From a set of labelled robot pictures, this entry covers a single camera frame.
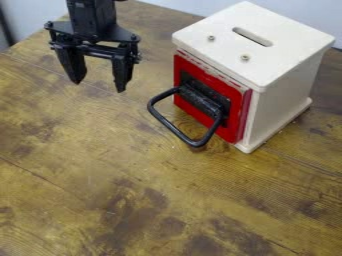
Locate red wooden drawer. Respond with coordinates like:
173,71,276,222
173,50,252,144

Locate black metal drawer handle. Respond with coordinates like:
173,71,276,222
146,71,230,148

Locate white wooden box cabinet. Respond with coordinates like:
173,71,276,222
172,1,333,153

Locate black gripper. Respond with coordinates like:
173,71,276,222
43,0,140,93

